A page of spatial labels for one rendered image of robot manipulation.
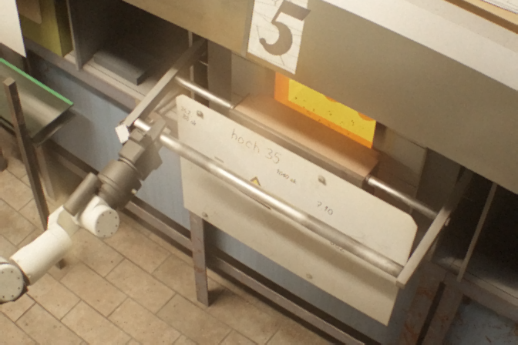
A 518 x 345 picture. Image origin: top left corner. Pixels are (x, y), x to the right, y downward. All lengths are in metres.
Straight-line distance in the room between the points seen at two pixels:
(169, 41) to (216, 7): 1.10
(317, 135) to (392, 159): 0.16
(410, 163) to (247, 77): 0.41
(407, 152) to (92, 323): 1.47
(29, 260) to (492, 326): 1.14
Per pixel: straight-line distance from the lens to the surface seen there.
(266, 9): 1.15
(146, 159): 1.62
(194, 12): 1.24
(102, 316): 2.69
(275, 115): 1.63
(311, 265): 1.80
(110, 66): 2.20
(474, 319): 1.97
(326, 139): 1.59
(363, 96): 1.11
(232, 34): 1.20
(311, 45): 1.12
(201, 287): 2.59
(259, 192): 1.53
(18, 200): 3.08
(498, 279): 1.79
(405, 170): 1.60
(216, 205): 1.88
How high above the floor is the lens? 2.26
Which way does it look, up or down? 46 degrees down
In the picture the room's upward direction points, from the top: 3 degrees clockwise
